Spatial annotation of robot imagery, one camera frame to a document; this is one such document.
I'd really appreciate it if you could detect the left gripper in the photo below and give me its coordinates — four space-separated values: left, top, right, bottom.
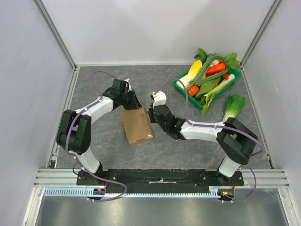
120 89 142 111

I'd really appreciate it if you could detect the brown cardboard express box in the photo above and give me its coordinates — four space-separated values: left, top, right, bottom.
121 108 153 146

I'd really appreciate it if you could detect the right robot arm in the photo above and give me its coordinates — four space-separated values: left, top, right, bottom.
147 105 258 186

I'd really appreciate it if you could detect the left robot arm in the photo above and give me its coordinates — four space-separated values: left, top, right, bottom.
56 79 142 185

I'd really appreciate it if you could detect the small orange pumpkin toy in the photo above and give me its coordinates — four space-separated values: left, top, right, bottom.
187 85 199 97

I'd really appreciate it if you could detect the green plastic tray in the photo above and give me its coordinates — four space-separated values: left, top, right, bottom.
173 53 242 111

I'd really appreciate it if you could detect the green leafy vegetable toy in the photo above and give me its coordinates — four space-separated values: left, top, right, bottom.
195 77 221 114

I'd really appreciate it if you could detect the green long beans toy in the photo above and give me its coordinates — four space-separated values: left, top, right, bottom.
187 54 230 89

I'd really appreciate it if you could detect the white green leek toy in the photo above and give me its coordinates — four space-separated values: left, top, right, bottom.
205 74 235 102

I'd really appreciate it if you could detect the yellow napa cabbage toy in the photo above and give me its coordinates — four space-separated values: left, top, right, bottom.
176 60 203 90

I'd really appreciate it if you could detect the orange carrot toy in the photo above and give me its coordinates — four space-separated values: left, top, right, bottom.
206 62 226 77

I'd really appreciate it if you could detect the bok choy toy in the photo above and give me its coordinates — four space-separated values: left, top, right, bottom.
222 94 246 122

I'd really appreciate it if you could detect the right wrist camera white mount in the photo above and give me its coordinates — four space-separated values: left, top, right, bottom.
150 91 166 108

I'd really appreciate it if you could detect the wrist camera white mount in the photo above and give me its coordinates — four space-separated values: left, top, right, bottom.
125 78 132 92
150 91 166 108

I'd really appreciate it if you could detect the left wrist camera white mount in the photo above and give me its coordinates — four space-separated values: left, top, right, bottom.
125 78 132 92

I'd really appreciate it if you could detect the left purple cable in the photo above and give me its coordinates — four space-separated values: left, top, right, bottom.
65 71 129 203

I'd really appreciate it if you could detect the purple cable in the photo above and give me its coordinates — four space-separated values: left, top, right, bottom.
65 71 129 203
154 79 266 203

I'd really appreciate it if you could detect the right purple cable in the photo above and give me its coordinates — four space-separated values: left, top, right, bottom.
154 79 266 203

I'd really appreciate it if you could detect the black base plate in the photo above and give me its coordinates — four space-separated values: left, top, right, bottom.
76 169 244 195

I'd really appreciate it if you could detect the grey slotted cable duct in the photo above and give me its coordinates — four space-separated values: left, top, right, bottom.
44 187 229 198

